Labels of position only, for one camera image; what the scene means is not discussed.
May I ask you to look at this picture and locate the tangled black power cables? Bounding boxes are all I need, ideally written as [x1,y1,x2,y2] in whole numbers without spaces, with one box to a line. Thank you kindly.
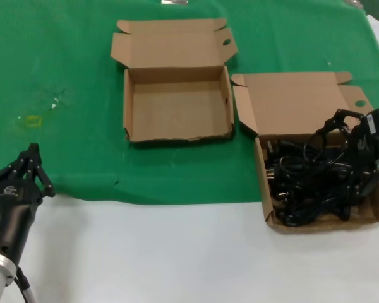
[263,137,376,227]

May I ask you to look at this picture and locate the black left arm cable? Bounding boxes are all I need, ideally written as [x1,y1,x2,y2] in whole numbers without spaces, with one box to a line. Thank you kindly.
[14,266,37,303]

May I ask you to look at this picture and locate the green table cloth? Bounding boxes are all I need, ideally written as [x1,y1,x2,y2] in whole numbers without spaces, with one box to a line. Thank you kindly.
[0,0,379,205]

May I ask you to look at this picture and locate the open cardboard box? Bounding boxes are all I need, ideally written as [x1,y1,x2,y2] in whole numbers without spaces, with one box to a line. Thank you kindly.
[231,71,379,234]
[110,18,239,145]

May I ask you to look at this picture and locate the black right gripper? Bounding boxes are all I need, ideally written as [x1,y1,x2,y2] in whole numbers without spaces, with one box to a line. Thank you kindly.
[315,108,379,197]

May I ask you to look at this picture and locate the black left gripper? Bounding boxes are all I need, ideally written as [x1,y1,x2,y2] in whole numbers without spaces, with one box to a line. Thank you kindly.
[0,143,56,264]

